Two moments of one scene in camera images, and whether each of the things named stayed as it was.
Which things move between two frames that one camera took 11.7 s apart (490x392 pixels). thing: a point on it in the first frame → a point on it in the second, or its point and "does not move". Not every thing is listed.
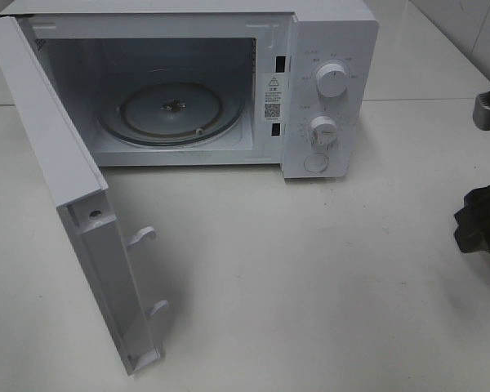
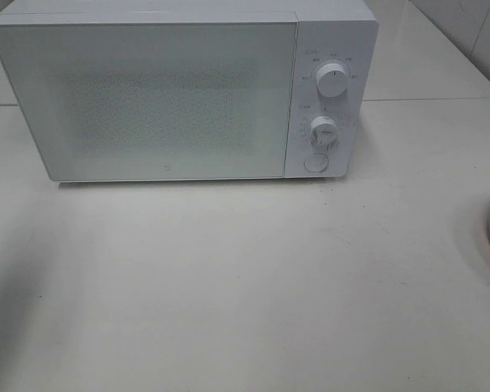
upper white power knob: [331, 80] does not move
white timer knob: [323, 133] does not move
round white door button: [316, 162] does not move
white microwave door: [80, 194] → [130, 97]
